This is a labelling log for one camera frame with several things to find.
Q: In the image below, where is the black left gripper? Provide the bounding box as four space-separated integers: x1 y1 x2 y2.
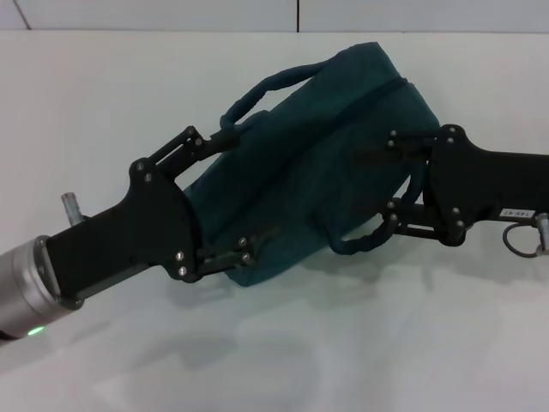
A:
45 124 278 311

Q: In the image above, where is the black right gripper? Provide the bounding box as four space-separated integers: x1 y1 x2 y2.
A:
358 123 549 249

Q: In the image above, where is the dark teal insulated bag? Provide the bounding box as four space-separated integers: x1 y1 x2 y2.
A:
182 41 443 288

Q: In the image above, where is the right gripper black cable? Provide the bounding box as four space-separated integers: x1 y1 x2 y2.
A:
501 220 545 259

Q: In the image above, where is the right gripper silver post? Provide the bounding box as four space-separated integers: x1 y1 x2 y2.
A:
533 213 549 253

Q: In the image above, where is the gripper silver post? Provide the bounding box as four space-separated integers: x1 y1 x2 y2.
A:
533 213 549 253
61 191 86 225

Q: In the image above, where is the left gripper silver post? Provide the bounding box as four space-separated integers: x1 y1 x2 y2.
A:
61 191 86 225

